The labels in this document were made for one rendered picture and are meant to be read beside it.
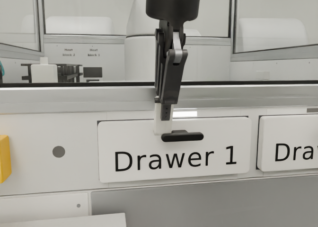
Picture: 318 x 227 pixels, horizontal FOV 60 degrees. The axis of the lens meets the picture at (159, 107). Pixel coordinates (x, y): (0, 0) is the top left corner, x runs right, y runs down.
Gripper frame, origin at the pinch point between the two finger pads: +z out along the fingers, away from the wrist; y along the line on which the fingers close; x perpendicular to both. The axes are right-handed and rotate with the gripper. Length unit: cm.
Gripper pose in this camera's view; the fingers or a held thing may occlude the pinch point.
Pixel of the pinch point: (163, 116)
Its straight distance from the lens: 47.4
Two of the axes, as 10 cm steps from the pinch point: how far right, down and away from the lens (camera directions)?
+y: 1.6, 4.8, -8.7
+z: -0.6, 8.8, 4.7
